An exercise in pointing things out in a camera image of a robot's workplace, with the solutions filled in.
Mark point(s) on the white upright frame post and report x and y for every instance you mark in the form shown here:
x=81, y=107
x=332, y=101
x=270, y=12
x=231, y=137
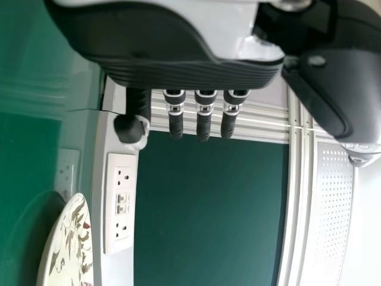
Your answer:
x=297, y=208

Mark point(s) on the plate with brown leaf pattern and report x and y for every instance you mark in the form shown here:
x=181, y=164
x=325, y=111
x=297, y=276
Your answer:
x=67, y=247

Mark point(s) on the ribbed aluminium frame beam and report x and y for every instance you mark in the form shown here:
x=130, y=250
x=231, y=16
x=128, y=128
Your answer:
x=262, y=119

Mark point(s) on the white rear table ledge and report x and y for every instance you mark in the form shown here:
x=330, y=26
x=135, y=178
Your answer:
x=119, y=268

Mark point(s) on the white socket strip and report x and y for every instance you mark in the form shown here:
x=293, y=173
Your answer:
x=120, y=202

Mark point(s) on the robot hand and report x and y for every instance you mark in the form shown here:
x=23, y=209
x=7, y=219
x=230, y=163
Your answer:
x=178, y=44

